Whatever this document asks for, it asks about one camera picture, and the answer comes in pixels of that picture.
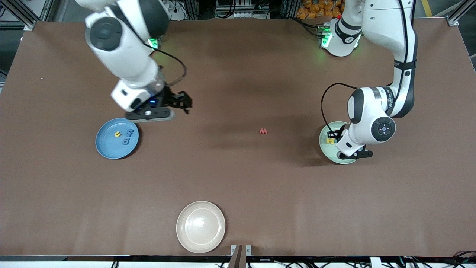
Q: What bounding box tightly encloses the green plate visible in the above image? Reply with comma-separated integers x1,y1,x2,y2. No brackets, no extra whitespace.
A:
319,121,364,165

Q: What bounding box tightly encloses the blue plate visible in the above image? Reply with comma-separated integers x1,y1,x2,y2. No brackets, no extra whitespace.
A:
95,118,139,160

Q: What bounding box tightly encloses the black electronics box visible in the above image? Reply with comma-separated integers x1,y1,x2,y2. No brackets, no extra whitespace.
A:
215,0,270,19

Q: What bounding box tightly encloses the orange packets pile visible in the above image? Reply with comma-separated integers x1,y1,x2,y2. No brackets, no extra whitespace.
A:
297,0,342,20

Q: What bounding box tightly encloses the beige plate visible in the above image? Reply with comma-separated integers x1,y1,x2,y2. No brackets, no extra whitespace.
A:
176,201,226,254

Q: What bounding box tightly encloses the aluminium frame post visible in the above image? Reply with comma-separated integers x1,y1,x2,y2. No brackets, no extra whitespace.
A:
444,0,476,26
4,0,52,31

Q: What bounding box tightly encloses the metal mount bracket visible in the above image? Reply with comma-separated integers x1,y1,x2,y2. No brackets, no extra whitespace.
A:
228,244,252,268

